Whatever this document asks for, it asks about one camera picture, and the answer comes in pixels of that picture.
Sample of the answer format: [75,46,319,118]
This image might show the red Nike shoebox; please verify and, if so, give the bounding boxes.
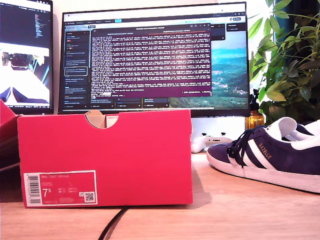
[0,99,195,209]

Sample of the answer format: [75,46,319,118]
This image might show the blue suede Gazelle shoe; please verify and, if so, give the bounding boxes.
[283,119,320,143]
[206,116,320,194]

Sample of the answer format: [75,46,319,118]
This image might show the white game controller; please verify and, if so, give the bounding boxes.
[191,132,234,154]

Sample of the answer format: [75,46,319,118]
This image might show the wide black computer monitor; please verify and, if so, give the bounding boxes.
[57,1,252,118]

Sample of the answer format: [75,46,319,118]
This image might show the brown cardboard insert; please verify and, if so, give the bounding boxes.
[85,109,106,129]

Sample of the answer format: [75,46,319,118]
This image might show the amber pump bottle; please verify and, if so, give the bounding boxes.
[245,88,266,131]

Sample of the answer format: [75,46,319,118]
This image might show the green leafy houseplant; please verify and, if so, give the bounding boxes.
[248,0,320,126]

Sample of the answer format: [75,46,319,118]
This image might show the black table cable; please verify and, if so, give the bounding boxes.
[97,206,129,240]

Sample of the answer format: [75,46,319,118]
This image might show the black monitor showing camera feed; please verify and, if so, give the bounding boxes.
[0,0,55,115]

